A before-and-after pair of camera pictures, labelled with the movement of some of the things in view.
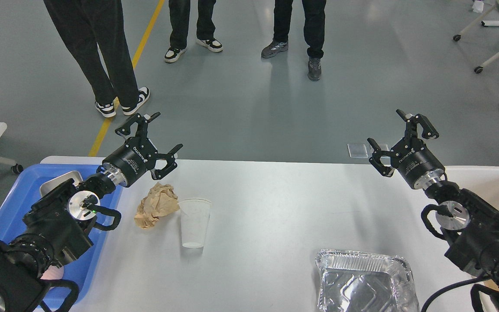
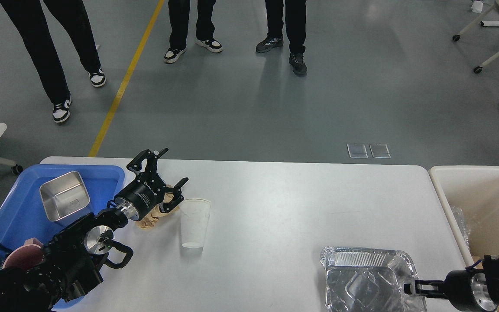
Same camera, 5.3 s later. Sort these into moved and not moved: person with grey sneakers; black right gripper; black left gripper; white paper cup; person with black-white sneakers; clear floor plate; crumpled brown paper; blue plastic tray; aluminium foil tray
Moved: aluminium foil tray; black right gripper; black left gripper; person with grey sneakers
Not moved: crumpled brown paper; white paper cup; person with black-white sneakers; blue plastic tray; clear floor plate
